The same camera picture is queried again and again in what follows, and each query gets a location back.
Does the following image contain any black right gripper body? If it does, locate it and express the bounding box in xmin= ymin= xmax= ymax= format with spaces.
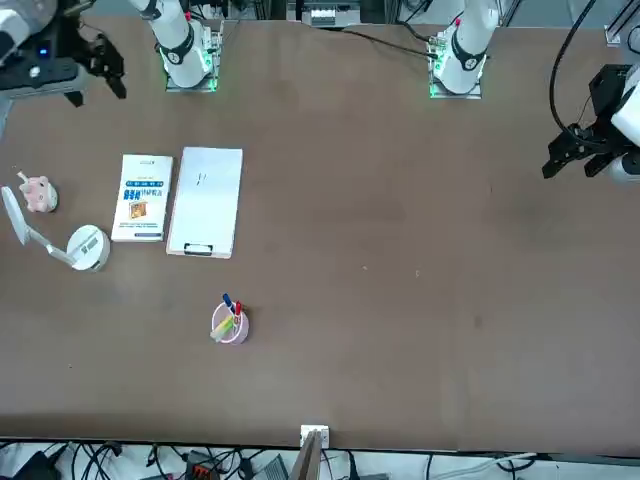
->
xmin=52 ymin=12 xmax=97 ymax=84

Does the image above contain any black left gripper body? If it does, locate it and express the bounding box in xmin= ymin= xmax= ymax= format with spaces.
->
xmin=572 ymin=63 xmax=633 ymax=151

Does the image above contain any white foldable desk lamp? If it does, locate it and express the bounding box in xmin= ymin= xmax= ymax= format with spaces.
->
xmin=1 ymin=185 xmax=111 ymax=273

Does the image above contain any pink plush toy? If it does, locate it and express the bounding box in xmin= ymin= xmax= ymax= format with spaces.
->
xmin=16 ymin=170 xmax=58 ymax=214

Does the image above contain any white and blue book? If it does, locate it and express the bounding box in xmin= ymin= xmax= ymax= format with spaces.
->
xmin=110 ymin=153 xmax=175 ymax=244

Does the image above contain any white clipboard with paper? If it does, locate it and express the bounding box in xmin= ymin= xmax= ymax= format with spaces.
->
xmin=165 ymin=146 xmax=245 ymax=260

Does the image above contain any yellow green highlighter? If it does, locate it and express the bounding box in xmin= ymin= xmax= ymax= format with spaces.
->
xmin=209 ymin=314 xmax=237 ymax=340

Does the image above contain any clear pink pen cup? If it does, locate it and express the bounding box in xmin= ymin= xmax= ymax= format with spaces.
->
xmin=210 ymin=301 xmax=250 ymax=346

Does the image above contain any small black power adapter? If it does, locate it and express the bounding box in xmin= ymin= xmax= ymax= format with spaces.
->
xmin=12 ymin=449 xmax=60 ymax=480

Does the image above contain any black and red power strip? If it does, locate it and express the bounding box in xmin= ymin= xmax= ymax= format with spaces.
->
xmin=183 ymin=451 xmax=217 ymax=480

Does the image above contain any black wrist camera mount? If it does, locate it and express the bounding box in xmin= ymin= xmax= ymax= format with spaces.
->
xmin=0 ymin=37 xmax=86 ymax=96

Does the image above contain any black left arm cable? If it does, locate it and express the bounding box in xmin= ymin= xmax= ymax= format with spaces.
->
xmin=548 ymin=0 xmax=599 ymax=132

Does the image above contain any black cable on table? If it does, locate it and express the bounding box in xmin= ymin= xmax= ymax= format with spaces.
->
xmin=342 ymin=22 xmax=441 ymax=59

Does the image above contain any white post bracket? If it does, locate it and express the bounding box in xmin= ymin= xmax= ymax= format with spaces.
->
xmin=299 ymin=424 xmax=332 ymax=446

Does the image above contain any aluminium frame post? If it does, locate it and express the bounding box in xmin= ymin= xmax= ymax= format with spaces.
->
xmin=291 ymin=429 xmax=324 ymax=480

